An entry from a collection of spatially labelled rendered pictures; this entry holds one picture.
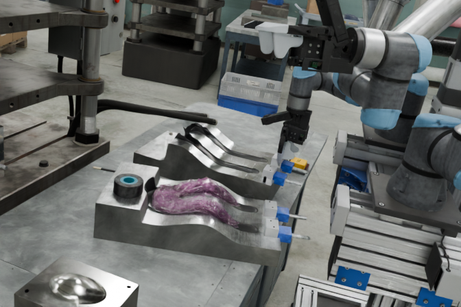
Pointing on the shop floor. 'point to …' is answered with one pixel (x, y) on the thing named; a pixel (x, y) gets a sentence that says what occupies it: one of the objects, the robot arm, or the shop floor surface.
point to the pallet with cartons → (9, 41)
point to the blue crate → (258, 108)
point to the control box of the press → (107, 40)
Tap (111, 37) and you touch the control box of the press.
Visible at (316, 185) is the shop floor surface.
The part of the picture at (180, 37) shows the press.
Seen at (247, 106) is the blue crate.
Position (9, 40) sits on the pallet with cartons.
